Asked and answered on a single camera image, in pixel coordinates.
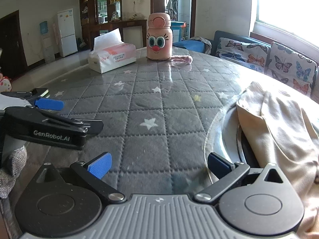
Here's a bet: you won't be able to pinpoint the polka dot bag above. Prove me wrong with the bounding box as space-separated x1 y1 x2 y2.
0 76 12 93

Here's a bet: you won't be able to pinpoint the grey crumpled cloth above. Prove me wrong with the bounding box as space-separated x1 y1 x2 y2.
189 36 212 54

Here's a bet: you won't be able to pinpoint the white refrigerator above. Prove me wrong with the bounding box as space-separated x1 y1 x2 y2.
57 8 78 58

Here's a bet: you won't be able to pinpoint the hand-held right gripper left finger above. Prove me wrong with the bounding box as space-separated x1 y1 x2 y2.
33 151 126 203

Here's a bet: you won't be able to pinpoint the grey quilted star table cover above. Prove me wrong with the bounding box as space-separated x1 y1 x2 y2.
0 45 319 239

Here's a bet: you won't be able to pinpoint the pink cartoon face bottle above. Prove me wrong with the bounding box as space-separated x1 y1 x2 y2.
146 13 172 62

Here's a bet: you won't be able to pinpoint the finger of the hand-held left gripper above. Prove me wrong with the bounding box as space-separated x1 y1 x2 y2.
0 92 64 111
46 115 104 134

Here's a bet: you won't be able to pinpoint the dark wooden cabinet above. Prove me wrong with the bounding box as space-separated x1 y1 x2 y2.
79 0 148 52

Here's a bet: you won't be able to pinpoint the dark blue sofa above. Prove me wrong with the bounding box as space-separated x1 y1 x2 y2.
172 30 319 100

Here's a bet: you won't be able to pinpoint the blue plastic bin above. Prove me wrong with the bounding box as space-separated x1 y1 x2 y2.
170 21 186 43

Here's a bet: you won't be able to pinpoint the hanging grey clothes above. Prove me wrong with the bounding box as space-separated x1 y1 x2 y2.
166 0 178 21

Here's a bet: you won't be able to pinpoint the window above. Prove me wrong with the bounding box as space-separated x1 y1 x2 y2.
255 0 319 51

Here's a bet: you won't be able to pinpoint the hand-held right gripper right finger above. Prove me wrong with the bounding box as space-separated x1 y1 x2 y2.
194 152 293 204

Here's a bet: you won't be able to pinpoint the butterfly print cushion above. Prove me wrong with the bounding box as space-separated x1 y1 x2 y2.
264 42 318 97
216 37 270 74

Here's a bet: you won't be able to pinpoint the pink knitted strap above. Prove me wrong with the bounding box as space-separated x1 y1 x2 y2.
169 55 193 65

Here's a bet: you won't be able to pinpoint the cream garment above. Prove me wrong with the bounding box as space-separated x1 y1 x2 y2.
235 81 319 239

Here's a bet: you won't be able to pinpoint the dark wooden door frame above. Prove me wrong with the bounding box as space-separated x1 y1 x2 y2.
150 0 197 48

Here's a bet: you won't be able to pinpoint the white tissue pack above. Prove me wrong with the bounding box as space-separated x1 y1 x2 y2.
88 28 137 74

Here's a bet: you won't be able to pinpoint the dark wooden door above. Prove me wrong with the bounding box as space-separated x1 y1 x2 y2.
0 10 28 77

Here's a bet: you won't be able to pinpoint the blue cloth bundle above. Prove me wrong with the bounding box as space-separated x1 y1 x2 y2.
173 40 207 54

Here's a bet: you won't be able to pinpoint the water dispenser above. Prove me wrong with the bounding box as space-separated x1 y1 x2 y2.
39 21 56 64

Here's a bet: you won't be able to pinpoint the person's left hand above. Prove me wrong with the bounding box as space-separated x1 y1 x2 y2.
0 146 28 200

